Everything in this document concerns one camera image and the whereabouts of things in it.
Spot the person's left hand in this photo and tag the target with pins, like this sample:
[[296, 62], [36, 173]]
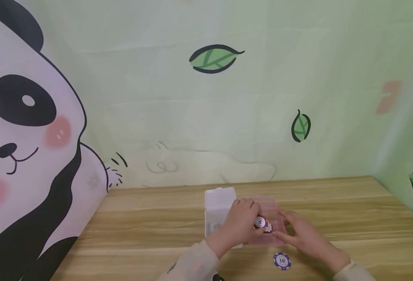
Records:
[[235, 226]]

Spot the person's right hand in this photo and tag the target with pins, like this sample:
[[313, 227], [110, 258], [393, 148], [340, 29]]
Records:
[[308, 238]]

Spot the person's left fingers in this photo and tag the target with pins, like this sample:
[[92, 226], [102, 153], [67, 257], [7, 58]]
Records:
[[245, 206]]

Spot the person's right fingers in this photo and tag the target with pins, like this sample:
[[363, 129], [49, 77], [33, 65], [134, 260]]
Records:
[[290, 219]]

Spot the person's right thumb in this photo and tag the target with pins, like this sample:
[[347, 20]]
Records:
[[280, 233]]

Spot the person's left thumb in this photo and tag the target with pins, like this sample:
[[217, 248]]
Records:
[[257, 231]]

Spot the red poker chip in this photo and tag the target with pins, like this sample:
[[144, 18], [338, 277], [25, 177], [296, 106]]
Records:
[[268, 228], [260, 222]]

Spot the clear plastic box with lid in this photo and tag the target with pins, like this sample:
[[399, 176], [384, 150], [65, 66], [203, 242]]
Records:
[[217, 207]]

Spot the person's left forearm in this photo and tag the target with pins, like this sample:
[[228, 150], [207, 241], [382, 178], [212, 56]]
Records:
[[195, 263]]

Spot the person's right forearm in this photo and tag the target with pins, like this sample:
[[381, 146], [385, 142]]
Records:
[[354, 272]]

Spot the blue poker chip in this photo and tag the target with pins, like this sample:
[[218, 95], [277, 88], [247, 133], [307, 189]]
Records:
[[282, 260]]

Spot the black wrist band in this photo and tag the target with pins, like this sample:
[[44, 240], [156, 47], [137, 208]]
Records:
[[218, 278]]

